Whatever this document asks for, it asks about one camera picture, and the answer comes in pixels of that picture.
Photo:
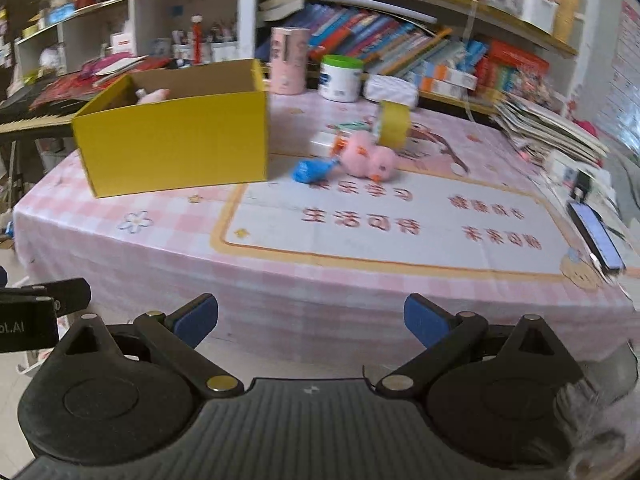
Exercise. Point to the pile of red packets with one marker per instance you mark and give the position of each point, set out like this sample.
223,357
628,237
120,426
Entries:
75,85

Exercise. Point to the pile of papers and magazines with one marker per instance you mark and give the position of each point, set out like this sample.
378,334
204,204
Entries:
545,127

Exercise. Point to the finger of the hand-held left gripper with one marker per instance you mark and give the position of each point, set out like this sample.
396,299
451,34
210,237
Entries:
71,296

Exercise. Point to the white jar with green lid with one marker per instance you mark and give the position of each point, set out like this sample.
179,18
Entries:
340,82

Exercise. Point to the white bookshelf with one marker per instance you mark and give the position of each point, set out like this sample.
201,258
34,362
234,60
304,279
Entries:
150,15

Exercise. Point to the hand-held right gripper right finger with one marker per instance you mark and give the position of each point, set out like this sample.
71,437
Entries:
425,321

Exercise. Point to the white small box red label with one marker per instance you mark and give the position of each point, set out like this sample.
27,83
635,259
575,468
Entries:
322,141

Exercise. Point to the yellow cardboard box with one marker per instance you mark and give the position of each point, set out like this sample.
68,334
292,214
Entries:
175,145

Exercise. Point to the black piano keyboard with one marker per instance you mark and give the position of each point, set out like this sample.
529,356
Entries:
30,121

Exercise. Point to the row of leaning books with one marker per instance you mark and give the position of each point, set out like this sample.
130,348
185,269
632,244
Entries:
370,35

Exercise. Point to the red boxed book set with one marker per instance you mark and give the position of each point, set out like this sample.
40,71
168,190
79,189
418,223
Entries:
517,70

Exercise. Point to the group of white pen cups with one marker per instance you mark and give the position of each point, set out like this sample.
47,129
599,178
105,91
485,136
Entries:
207,45

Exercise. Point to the orange and white carton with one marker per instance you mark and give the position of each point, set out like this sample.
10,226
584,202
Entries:
440,86
452,72

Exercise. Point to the yellow tape roll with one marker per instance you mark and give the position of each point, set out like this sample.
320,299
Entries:
395,125

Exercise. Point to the grey fluffy cloth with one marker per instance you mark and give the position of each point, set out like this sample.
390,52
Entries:
595,435

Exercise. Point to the green correction tape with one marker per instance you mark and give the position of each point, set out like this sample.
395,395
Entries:
351,125

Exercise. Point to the pink checked cartoon tablecloth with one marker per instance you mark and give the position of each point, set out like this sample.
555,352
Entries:
350,270

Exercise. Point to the pink humidifier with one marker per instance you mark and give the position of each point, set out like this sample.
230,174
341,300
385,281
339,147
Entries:
289,62

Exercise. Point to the small pink plush toy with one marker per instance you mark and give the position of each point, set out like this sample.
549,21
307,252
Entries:
152,96

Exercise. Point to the white quilted pouch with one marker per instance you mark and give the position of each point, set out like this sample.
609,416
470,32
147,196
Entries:
390,91

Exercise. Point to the black smartphone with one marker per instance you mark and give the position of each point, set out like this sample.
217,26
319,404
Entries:
597,235

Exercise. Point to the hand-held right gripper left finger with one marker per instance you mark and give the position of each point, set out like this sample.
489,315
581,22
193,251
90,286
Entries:
196,321

